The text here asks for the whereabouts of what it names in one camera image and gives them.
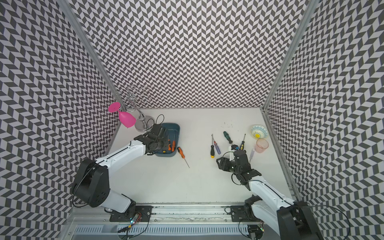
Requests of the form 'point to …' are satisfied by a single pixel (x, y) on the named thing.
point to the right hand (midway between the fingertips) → (220, 163)
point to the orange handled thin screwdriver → (180, 151)
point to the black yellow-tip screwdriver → (212, 149)
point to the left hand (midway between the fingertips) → (164, 145)
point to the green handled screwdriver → (227, 137)
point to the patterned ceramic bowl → (258, 131)
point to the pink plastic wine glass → (127, 120)
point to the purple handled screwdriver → (216, 146)
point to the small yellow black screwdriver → (242, 146)
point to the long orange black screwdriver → (173, 147)
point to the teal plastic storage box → (172, 130)
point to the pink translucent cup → (261, 145)
